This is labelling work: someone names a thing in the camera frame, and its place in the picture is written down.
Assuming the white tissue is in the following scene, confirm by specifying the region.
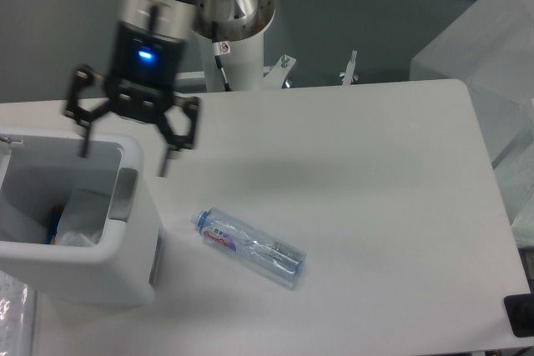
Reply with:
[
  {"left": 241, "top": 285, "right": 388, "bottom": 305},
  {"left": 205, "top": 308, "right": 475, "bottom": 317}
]
[{"left": 55, "top": 188, "right": 110, "bottom": 248}]

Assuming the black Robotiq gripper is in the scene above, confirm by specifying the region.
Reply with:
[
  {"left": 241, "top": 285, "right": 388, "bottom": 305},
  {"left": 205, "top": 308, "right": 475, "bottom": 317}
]
[{"left": 63, "top": 20, "right": 202, "bottom": 178}]

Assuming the metal clamp bolt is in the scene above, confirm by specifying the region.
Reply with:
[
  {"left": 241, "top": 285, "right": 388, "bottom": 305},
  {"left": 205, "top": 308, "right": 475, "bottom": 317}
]
[{"left": 340, "top": 49, "right": 359, "bottom": 86}]

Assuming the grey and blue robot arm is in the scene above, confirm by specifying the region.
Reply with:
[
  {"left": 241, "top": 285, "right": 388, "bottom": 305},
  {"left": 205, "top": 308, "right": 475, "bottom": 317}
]
[{"left": 63, "top": 0, "right": 275, "bottom": 176}]

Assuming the blue snack wrapper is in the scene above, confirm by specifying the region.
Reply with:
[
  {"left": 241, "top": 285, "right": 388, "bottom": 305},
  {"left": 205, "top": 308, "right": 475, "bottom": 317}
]
[{"left": 45, "top": 205, "right": 64, "bottom": 244}]

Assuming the white plastic trash can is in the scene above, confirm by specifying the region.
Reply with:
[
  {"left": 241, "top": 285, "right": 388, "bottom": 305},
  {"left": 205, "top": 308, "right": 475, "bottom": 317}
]
[{"left": 1, "top": 127, "right": 162, "bottom": 305}]

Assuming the clear plastic sheet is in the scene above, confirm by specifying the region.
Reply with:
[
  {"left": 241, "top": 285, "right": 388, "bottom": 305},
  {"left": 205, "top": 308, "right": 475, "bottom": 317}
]
[{"left": 1, "top": 272, "right": 36, "bottom": 355}]

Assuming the translucent white storage box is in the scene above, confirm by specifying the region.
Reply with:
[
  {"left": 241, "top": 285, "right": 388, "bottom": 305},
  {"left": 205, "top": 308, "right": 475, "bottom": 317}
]
[{"left": 409, "top": 0, "right": 534, "bottom": 169}]

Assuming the clear plastic water bottle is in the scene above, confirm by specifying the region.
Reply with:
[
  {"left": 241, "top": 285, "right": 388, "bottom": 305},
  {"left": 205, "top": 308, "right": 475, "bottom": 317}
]
[{"left": 190, "top": 208, "right": 306, "bottom": 288}]

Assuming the white cross base bracket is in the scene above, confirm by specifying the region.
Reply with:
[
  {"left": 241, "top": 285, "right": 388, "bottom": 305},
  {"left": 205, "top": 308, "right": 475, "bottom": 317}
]
[{"left": 174, "top": 54, "right": 297, "bottom": 93}]

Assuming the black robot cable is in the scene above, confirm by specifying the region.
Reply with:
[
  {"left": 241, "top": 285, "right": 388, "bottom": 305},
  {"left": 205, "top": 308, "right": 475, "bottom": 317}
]
[{"left": 210, "top": 21, "right": 233, "bottom": 93}]

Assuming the black device at table corner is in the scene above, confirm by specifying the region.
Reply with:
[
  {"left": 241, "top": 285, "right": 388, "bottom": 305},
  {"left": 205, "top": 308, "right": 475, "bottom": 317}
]
[{"left": 504, "top": 293, "right": 533, "bottom": 338}]

